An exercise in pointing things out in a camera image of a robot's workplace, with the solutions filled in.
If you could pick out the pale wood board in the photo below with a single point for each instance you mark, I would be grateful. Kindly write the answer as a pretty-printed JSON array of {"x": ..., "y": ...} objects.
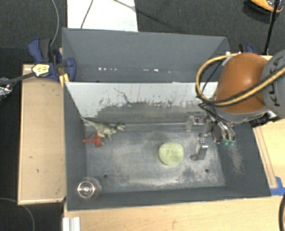
[{"x": 41, "y": 138}]

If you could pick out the clear glass cup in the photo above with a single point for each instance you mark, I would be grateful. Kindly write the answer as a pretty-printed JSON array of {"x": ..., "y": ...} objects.
[{"x": 87, "y": 189}]

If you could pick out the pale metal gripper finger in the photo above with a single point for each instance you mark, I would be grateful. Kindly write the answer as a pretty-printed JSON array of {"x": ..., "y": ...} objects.
[
  {"x": 201, "y": 150},
  {"x": 189, "y": 124}
]

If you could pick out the black cylinder on white bracket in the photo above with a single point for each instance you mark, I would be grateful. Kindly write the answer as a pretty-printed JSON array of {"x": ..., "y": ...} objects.
[{"x": 260, "y": 120}]

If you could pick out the grey metal bin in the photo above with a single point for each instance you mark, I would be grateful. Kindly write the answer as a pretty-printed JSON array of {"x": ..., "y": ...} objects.
[{"x": 142, "y": 160}]

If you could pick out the green toy dinosaur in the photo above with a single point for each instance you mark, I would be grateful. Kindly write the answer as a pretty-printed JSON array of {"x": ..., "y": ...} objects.
[{"x": 106, "y": 129}]

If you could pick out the red plastic toy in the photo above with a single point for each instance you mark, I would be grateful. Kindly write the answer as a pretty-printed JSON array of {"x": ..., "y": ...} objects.
[{"x": 95, "y": 141}]

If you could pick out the pale green round sponge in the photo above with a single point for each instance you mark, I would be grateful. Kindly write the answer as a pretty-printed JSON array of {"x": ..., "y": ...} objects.
[{"x": 171, "y": 153}]

